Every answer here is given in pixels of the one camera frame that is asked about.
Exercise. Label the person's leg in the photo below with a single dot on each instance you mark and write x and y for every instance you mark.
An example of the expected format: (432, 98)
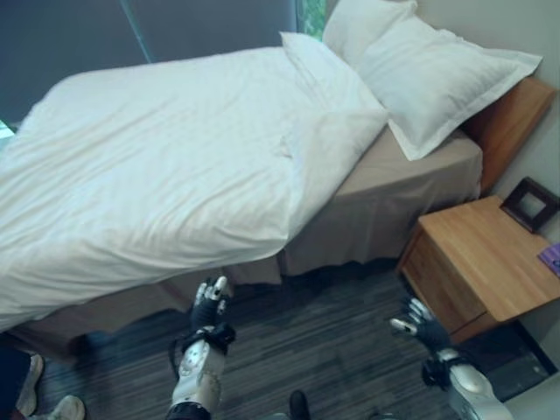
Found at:
(11, 376)

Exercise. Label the purple card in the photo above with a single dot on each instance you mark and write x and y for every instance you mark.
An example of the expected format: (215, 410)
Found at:
(552, 255)

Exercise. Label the grey window curtain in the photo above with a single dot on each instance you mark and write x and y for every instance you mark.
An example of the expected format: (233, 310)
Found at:
(74, 48)

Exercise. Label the person's white shoe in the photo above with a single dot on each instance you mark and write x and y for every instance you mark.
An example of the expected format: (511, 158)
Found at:
(61, 409)
(30, 385)

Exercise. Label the white duvet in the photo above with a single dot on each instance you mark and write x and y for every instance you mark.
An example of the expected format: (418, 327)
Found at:
(153, 175)

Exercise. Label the beige bed sheet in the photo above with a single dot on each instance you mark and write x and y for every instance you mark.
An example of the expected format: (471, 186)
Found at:
(385, 205)

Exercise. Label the large white flanged pillow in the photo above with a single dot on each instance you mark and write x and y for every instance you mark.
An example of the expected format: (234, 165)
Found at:
(433, 83)

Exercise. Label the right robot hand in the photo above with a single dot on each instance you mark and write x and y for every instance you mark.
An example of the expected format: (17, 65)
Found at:
(431, 331)

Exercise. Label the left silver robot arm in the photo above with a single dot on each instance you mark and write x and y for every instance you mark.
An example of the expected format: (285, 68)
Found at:
(199, 372)

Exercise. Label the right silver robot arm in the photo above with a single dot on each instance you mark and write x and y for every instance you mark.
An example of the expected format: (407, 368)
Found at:
(464, 382)

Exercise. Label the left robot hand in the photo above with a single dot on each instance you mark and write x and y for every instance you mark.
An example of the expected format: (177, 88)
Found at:
(205, 311)

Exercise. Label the wooden headboard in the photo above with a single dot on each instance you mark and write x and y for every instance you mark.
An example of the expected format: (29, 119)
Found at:
(507, 127)

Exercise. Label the wooden nightstand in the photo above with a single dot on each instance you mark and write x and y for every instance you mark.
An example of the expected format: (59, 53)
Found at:
(477, 262)

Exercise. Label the dark square picture frame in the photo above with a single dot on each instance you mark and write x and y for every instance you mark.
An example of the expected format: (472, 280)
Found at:
(527, 203)

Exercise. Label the dark robot foot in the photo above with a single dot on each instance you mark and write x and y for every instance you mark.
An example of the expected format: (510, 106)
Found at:
(299, 404)

